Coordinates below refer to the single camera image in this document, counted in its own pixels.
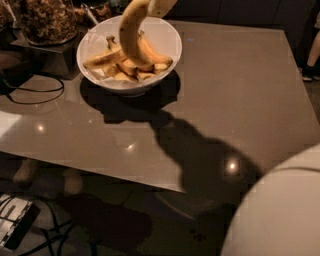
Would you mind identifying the small orange-yellow banana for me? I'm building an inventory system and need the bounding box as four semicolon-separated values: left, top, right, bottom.
139;30;173;66

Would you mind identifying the glass jar of granola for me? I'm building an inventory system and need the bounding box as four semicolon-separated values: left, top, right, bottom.
10;0;78;46

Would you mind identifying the grey electronics box on floor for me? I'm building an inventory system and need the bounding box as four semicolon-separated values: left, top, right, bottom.
0;193;40;250

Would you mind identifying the black cable on table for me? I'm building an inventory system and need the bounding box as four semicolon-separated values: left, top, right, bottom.
0;71;65;105

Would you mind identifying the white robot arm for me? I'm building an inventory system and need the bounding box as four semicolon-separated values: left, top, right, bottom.
152;18;319;256

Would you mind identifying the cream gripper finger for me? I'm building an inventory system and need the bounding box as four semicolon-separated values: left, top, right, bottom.
148;0;178;18

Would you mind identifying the dark square jar stand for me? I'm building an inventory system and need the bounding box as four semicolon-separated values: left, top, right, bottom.
11;34;82;80

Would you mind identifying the person's leg in background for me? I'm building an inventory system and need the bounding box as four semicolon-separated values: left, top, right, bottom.
301;13;320;82

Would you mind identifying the white ceramic bowl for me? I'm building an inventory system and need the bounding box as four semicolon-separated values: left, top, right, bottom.
76;16;182;97

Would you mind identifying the large yellow banana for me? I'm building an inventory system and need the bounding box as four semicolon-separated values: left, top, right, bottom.
119;0;153;70

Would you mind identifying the small glass jar with spoon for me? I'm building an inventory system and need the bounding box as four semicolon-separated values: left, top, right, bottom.
72;0;112;27

